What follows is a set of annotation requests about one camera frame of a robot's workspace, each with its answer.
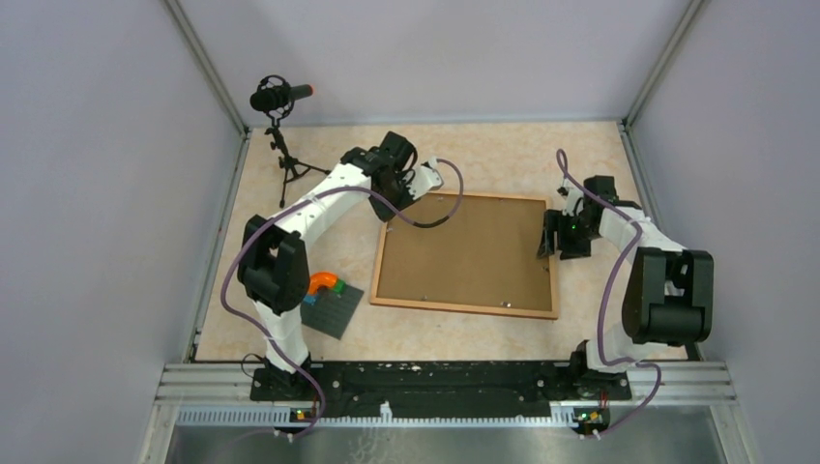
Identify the black microphone tripod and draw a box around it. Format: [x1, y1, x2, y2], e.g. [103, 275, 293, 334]
[265, 124, 332, 209]

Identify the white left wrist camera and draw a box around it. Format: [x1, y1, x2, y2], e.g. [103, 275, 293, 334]
[407, 157, 444, 199]

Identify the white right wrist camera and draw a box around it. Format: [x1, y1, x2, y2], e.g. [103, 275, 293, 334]
[558, 178, 585, 217]

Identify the aluminium front rail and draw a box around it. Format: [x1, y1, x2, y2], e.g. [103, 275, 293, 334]
[155, 361, 737, 429]

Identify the orange curved lego piece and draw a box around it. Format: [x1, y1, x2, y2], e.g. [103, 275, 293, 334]
[307, 272, 339, 296]

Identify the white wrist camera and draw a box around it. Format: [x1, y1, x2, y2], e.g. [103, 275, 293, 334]
[407, 157, 444, 199]
[558, 178, 585, 217]

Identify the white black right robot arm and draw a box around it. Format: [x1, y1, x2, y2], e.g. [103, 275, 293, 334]
[537, 175, 714, 398]

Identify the red wooden photo frame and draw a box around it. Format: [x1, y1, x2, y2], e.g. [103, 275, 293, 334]
[369, 193, 560, 320]

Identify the grey lego baseplate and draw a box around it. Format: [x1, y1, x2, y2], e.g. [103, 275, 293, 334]
[301, 285, 364, 340]

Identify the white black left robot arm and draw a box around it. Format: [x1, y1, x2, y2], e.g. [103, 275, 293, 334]
[236, 131, 443, 400]

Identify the green lego brick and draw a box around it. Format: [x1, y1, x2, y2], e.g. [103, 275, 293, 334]
[332, 279, 347, 295]

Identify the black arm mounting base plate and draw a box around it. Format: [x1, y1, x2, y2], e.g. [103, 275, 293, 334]
[249, 361, 631, 420]

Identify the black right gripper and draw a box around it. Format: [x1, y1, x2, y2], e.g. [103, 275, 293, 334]
[538, 209, 600, 261]

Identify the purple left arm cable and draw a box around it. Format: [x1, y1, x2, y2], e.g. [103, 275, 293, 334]
[220, 157, 465, 443]

